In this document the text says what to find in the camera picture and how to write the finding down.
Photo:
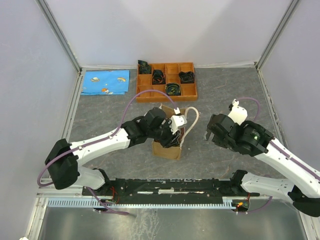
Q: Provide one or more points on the blue toothed cable duct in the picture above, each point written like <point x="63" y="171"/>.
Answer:
<point x="93" y="203"/>

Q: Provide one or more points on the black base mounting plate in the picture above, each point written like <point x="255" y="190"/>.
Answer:
<point x="173" y="191"/>

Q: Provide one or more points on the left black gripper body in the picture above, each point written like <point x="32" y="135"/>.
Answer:
<point x="164" y="134"/>

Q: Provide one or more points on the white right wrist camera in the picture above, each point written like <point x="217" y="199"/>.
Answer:
<point x="237" y="113"/>

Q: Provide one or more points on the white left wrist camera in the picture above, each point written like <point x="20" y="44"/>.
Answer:
<point x="178" y="121"/>

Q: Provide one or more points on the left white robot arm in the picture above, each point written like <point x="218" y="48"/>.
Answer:
<point x="65" y="162"/>

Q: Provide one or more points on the blue patterned cloth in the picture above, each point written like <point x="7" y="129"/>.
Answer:
<point x="105" y="82"/>

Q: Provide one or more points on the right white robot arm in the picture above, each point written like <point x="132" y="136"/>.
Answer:
<point x="301" y="183"/>

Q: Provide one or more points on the canvas tote bag cat print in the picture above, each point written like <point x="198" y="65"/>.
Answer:
<point x="175" y="150"/>

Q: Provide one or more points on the dark rolled fabric item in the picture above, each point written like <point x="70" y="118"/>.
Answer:
<point x="158" y="77"/>
<point x="144" y="68"/>
<point x="173" y="89"/>
<point x="187" y="77"/>

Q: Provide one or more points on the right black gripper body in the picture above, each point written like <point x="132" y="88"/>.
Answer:
<point x="222" y="143"/>

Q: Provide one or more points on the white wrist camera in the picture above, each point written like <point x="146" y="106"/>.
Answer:
<point x="237" y="113"/>
<point x="178" y="121"/>

